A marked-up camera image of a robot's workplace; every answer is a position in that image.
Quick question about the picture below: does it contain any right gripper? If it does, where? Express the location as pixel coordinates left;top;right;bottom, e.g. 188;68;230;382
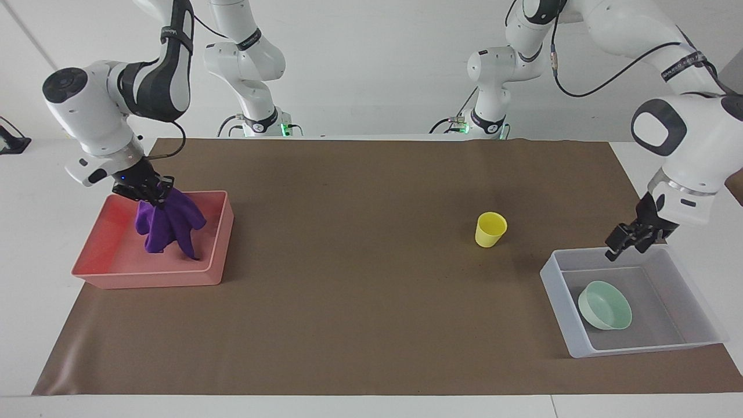
111;157;175;210

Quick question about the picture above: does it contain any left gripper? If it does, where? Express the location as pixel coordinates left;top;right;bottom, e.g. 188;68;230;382
604;192;679;262

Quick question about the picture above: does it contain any purple cloth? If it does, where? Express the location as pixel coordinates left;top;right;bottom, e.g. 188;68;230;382
135;185;208;261

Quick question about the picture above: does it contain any light green bowl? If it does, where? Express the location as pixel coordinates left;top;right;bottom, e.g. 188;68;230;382
577;280;633;331

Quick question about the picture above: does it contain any pink plastic tray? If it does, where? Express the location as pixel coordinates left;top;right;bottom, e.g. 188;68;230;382
70;190;235;290

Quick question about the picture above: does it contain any clear plastic bin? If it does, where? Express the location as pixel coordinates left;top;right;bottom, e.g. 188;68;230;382
539;244;730;359

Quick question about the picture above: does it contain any yellow plastic cup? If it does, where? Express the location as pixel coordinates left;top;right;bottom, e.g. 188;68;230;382
474;211;508;249

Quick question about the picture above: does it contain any black cable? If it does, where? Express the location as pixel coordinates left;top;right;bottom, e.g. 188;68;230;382
193;13;228;40
147;118;188;161
217;114;246;138
429;86;481;135
550;12;722;99

